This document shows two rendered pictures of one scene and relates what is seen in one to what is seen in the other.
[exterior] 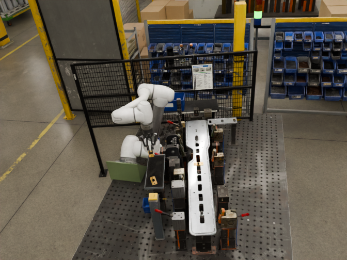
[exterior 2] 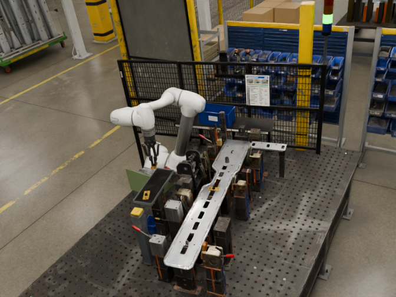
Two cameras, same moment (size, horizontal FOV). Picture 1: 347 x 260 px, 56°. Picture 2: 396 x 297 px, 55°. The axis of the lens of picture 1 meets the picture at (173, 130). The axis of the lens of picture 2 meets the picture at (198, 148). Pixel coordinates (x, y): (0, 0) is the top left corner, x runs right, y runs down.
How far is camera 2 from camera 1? 0.84 m
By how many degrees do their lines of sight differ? 16
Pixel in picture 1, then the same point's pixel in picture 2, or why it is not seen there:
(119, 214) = (121, 227)
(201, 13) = not seen: hidden behind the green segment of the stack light
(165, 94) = (192, 102)
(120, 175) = (139, 187)
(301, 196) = (368, 263)
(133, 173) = not seen: hidden behind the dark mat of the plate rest
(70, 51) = (143, 49)
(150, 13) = (253, 15)
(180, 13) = (291, 17)
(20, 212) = (56, 208)
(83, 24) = (157, 20)
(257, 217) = (267, 268)
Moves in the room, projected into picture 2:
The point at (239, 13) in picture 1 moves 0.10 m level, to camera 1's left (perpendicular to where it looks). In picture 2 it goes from (304, 16) to (290, 16)
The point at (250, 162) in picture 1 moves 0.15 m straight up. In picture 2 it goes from (291, 201) to (291, 187)
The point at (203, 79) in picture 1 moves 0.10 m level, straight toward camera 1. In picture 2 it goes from (258, 93) to (256, 98)
